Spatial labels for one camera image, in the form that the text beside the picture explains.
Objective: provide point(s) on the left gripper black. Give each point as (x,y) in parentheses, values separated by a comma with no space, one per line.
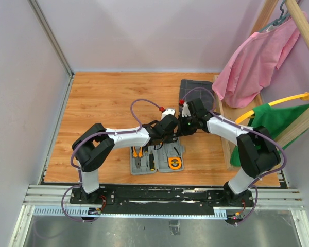
(170,139)

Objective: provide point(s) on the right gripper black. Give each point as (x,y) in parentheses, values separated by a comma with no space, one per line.
(182,131)

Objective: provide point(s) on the grey plastic tool case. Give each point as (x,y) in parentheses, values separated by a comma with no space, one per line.
(161,153)

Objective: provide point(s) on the orange black pliers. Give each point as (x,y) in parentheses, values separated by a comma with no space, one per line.
(137,155)

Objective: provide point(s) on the yellow tape measure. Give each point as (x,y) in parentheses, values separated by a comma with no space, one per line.
(175,162)

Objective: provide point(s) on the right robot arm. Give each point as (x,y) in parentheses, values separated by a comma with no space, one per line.
(257,152)

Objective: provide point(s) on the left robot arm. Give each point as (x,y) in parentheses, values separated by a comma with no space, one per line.
(93,147)

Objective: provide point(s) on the dark grey checked cloth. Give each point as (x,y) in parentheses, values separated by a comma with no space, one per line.
(191,89)

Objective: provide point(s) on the pink shirt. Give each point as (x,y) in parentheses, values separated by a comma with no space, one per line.
(251,67)

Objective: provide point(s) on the green shirt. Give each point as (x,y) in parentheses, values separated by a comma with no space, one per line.
(275,120)

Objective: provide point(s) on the yellow clothes hanger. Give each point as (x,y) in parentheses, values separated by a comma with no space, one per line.
(249,114)

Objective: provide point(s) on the wooden clothes rack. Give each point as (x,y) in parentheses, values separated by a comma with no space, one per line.
(302,122)

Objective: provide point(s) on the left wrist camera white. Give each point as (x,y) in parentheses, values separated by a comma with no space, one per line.
(168,111)

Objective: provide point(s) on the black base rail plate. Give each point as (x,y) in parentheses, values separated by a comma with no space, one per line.
(157,199)

